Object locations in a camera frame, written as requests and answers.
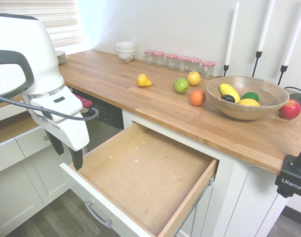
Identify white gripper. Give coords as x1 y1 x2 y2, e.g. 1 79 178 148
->
31 111 90 172

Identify stained white wooden board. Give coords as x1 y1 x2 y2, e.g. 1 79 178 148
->
59 122 219 237

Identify black dishwasher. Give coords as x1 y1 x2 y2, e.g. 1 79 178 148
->
84 98 125 155

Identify red towel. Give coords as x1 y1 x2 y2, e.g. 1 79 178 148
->
73 93 93 109

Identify white cabinet with drawers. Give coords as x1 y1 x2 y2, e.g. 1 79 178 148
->
0 97 76 232

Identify white plate stack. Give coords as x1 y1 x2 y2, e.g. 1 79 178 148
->
54 50 68 65

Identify yellow pear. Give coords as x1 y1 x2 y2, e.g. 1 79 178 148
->
136 73 156 88

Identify white bowl with gold pattern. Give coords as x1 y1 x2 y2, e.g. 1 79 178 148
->
117 51 136 63

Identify white ceramic bowl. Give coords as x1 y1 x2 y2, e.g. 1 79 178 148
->
116 47 136 55
116 41 136 51

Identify glass jar red checkered lid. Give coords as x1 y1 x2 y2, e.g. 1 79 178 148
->
201 61 216 80
187 57 202 75
154 51 166 68
166 53 178 70
144 50 155 65
176 56 189 73

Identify white window blinds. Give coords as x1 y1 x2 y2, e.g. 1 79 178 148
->
33 0 85 49

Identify green apple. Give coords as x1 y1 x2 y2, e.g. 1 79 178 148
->
173 78 190 94

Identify orange red peach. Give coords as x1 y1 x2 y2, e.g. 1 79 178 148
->
189 89 207 107

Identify yellow apple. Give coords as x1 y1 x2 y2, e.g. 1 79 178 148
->
187 71 202 86

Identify black avocado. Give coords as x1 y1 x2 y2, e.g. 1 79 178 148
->
220 94 237 103

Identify yellow banana in bowl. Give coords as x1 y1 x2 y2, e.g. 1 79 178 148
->
218 83 241 104

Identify large wooden bowl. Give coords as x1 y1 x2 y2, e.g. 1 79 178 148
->
206 76 291 121

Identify yellow lemon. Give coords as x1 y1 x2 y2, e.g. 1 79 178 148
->
238 98 261 107

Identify white kitchen cabinet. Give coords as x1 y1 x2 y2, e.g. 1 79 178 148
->
120 108 289 237

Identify green lime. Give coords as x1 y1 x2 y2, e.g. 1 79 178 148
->
241 91 260 103

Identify white taper candle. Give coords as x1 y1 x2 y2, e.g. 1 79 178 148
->
225 1 240 66
257 0 276 53
282 0 301 67

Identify red apple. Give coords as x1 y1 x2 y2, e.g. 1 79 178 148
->
278 99 301 120

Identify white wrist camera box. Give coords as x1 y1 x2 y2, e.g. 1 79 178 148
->
29 86 84 123

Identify black braided cable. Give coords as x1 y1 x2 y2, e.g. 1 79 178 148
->
0 93 100 121

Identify black Ulanzi camera clamp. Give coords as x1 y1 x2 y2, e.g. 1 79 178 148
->
274 139 301 199

